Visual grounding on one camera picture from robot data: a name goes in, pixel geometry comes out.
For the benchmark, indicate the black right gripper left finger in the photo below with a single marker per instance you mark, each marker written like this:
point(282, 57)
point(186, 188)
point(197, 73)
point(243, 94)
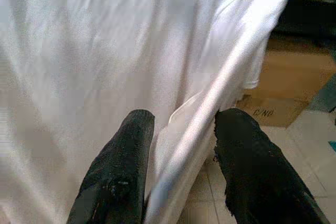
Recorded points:
point(118, 169)

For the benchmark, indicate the dark TV cabinet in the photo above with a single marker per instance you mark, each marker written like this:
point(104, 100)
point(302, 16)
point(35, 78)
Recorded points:
point(309, 11)

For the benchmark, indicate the brown cardboard box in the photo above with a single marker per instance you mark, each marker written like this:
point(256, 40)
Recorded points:
point(288, 77)

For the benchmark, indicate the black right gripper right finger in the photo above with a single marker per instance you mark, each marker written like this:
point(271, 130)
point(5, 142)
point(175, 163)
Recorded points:
point(252, 169)

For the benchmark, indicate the white plain T-shirt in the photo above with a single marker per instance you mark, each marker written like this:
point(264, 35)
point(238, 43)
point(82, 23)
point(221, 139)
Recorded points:
point(78, 51)

